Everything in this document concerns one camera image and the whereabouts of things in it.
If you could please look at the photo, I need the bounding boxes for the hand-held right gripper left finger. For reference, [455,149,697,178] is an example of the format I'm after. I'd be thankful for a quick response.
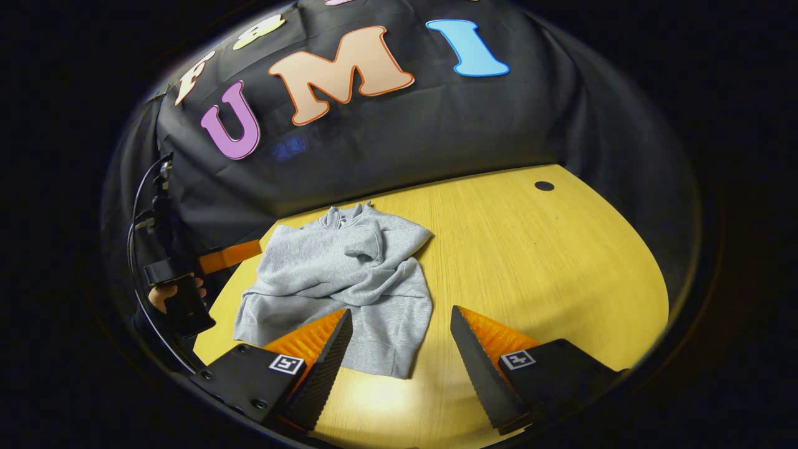
[187,308,354,432]

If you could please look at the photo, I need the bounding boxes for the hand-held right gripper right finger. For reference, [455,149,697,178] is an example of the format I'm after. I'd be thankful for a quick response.
[450,305,630,436]

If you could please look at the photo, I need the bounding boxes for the grey zip sweatshirt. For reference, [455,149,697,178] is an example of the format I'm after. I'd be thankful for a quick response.
[233,201,435,380]

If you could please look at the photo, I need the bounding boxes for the black backdrop cloth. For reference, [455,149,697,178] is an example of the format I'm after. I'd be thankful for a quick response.
[103,0,702,375]

